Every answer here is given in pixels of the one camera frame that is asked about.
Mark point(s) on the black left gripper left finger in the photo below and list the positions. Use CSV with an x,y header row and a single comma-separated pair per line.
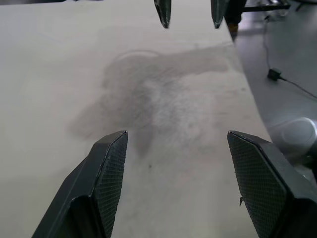
x,y
99,188

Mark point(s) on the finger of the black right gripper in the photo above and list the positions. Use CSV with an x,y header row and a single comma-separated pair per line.
x,y
164,12
218,12

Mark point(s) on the black metal frame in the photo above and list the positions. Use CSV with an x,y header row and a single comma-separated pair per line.
x,y
267,8

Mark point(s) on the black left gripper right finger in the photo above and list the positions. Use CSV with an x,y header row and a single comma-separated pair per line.
x,y
267,193

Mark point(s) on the silver round robot joint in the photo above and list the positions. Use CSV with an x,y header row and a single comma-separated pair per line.
x,y
299,135

